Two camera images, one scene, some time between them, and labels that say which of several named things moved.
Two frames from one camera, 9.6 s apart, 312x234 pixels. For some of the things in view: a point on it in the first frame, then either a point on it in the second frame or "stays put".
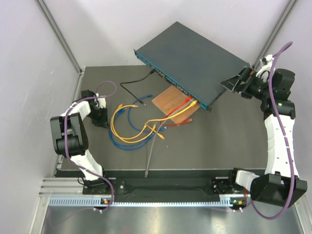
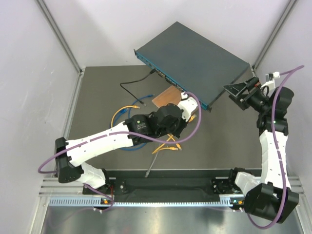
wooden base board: [170, 99] stays put
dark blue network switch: [191, 64] stays put
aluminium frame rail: [69, 191] stays put
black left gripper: [103, 122] to [184, 123]
